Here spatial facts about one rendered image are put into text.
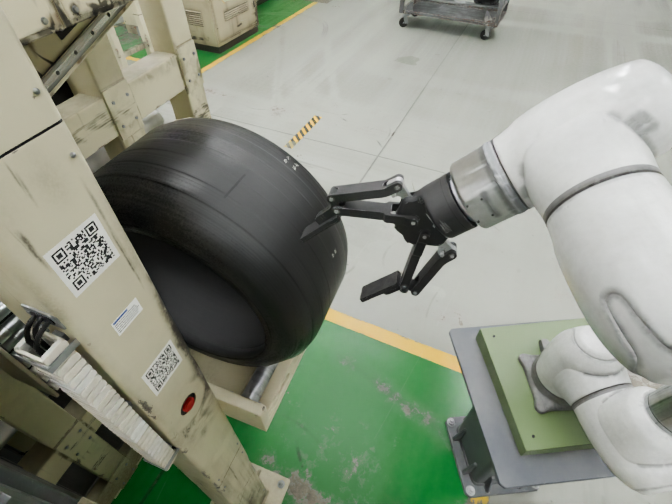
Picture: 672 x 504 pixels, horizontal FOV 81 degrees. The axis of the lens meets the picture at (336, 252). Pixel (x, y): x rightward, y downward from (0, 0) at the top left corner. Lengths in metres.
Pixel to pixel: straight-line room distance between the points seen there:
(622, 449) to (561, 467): 0.26
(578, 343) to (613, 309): 0.81
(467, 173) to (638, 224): 0.17
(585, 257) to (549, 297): 2.23
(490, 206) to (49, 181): 0.47
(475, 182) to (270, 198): 0.39
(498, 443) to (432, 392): 0.78
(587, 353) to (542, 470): 0.37
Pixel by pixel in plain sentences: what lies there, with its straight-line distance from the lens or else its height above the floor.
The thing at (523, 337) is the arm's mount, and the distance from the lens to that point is 1.47.
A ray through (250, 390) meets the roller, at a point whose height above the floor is 0.92.
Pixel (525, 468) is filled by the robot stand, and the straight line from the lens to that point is 1.35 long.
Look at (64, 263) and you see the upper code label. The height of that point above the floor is 1.52.
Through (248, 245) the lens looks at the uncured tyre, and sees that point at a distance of 0.67.
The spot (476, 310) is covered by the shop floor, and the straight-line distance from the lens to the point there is 2.39.
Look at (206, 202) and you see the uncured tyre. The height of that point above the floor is 1.44.
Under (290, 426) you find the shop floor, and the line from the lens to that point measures 1.97.
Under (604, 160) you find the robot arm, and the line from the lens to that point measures 0.42.
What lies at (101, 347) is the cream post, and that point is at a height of 1.38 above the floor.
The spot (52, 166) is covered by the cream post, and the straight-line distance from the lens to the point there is 0.51.
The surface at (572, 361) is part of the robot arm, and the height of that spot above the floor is 0.94.
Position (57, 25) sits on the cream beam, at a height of 1.65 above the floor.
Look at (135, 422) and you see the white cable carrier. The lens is 0.80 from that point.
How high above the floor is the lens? 1.86
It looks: 47 degrees down
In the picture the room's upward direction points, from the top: straight up
